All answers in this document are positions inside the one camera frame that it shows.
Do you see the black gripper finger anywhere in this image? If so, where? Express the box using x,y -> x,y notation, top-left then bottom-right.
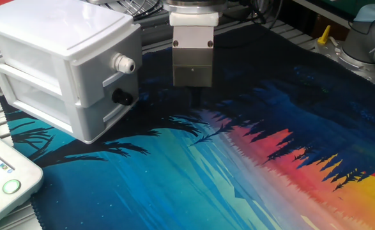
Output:
188,86 -> 204,108

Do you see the silver box gripper body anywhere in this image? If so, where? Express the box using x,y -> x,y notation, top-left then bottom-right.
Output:
171,25 -> 215,88

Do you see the white closed drawer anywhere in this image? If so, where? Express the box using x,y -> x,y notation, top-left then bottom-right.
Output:
5,75 -> 140,144

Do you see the white plastic drawer cabinet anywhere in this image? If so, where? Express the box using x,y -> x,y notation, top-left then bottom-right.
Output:
0,0 -> 143,145

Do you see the white gripper adapter plate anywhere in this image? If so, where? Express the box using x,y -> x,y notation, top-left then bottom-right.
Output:
169,11 -> 220,27

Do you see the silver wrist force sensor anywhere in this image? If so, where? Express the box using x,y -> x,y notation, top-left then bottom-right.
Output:
162,0 -> 229,15

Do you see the colourful landscape print cloth mat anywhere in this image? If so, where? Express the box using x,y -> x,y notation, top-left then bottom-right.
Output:
0,24 -> 375,230

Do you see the yellow plastic cone piece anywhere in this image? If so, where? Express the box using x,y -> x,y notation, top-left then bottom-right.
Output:
316,24 -> 332,46

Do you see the white teach pendant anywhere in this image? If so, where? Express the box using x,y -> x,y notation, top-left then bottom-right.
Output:
0,126 -> 45,230

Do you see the black round drawer handle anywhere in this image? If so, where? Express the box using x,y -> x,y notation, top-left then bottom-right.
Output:
111,88 -> 134,107

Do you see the black cable bundle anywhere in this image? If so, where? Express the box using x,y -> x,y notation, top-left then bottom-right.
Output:
116,0 -> 165,19

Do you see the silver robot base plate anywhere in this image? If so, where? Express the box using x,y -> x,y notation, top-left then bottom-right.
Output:
314,37 -> 375,94

